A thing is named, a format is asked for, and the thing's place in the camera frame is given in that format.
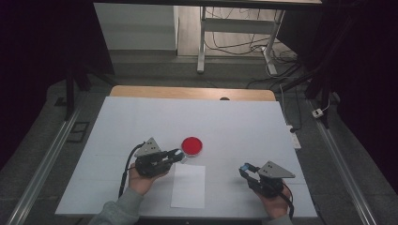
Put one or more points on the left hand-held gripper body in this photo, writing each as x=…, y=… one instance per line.
x=150, y=162

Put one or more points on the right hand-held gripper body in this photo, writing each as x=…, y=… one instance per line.
x=272, y=178

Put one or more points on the white stamp body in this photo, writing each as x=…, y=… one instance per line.
x=179, y=153

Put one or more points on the red round ink pad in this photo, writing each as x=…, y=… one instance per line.
x=191, y=146

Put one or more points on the white paper sheet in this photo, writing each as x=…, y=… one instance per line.
x=188, y=187

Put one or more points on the person's left hand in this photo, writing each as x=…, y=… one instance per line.
x=142, y=184

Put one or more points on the person's right hand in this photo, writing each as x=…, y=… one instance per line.
x=275, y=206

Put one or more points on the white power strip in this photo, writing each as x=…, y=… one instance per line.
x=295, y=137

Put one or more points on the white table cover sheet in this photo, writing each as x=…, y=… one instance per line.
x=234, y=125

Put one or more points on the white plug adapter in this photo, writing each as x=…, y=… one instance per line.
x=317, y=113

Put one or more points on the black metal stand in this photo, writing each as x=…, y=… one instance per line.
x=78, y=81

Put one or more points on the aluminium floor rail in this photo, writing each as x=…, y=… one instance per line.
x=344, y=168
x=43, y=162

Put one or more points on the black floor frame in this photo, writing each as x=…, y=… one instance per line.
x=78, y=132

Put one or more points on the white desk frame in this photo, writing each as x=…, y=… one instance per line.
x=237, y=25

